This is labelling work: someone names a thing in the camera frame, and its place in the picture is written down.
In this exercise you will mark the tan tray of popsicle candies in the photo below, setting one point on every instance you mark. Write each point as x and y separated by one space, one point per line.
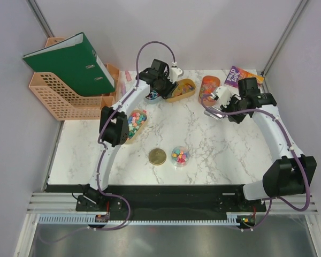
185 88

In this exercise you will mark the silver metal scoop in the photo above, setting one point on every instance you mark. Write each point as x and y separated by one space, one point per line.
212 112

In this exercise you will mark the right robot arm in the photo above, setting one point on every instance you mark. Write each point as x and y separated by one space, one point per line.
292 171

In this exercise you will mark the Roald Dahl book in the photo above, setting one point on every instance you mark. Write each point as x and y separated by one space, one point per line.
235 74

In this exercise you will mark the orange tray of gummies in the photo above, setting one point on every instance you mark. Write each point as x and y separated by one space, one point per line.
208 85

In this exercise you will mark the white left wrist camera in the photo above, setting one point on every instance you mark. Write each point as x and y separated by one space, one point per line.
175 72

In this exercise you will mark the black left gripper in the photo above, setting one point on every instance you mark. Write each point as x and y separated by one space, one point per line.
167 93

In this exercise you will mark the grey tray of lollipops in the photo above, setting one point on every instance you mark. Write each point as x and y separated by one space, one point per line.
153 97

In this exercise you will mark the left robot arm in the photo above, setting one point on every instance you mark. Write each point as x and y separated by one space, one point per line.
114 129

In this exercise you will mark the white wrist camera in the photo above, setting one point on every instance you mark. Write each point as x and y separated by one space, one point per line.
175 72
222 95

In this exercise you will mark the beige tray of star candies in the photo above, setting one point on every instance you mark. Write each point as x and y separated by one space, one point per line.
136 122

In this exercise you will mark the gold jar lid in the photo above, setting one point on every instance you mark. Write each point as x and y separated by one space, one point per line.
157 156

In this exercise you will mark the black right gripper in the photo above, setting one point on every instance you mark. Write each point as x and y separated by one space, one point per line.
227 108

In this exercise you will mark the green ring binder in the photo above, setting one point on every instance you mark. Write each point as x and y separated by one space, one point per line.
76 63

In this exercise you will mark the peach desk organizer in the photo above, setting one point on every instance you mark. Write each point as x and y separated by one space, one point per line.
62 101

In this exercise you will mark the clear plastic jar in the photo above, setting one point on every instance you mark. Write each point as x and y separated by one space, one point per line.
180 156

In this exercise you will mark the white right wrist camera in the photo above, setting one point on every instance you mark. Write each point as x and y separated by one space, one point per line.
222 95

